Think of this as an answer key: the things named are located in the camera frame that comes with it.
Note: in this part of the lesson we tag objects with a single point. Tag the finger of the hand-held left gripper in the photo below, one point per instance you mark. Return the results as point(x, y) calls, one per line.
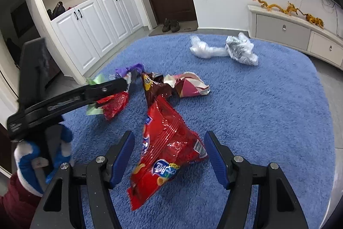
point(104, 89)

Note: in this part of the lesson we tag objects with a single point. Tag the small red wrapper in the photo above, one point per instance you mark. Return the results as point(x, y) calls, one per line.
point(115, 108)

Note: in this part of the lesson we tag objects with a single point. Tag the large red snack bag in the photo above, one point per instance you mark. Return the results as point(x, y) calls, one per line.
point(166, 137)

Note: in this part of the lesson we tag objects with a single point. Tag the green wrapper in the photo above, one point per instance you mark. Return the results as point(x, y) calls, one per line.
point(93, 80)

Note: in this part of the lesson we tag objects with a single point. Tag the small golden figurine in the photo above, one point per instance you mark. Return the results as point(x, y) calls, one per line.
point(314, 20)

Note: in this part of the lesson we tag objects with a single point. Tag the pink and cream wrapper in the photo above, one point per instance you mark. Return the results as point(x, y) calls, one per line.
point(187, 86)

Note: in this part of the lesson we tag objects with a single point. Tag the brown snack bag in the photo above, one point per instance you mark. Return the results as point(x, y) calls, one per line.
point(152, 92)

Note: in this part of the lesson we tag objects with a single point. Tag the printed clear plastic bag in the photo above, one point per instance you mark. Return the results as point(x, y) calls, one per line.
point(238, 49)

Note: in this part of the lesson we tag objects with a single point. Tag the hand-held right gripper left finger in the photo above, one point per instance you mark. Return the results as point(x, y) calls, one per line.
point(124, 159)

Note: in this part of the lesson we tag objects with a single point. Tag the blue shaggy rug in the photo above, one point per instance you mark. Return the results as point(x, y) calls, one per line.
point(268, 111)

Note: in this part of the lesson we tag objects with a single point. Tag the white television console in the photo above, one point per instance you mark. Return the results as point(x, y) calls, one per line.
point(281, 30)

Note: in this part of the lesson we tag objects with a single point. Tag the white cabinet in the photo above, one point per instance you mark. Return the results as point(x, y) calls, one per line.
point(80, 30)

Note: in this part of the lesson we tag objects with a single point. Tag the grey doormat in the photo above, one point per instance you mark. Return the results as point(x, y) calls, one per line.
point(189, 29)

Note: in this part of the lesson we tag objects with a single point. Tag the purple wrapper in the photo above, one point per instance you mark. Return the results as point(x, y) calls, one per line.
point(136, 68)

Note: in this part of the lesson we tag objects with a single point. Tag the person's left forearm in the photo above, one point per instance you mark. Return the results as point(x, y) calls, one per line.
point(16, 204)

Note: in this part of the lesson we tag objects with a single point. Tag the person's left hand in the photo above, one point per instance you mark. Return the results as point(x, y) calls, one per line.
point(25, 163)

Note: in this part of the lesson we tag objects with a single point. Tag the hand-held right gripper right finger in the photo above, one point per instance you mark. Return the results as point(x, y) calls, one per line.
point(214, 156)

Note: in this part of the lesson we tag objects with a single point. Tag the long golden dragon figurine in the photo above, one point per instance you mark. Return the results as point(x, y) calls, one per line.
point(273, 6)

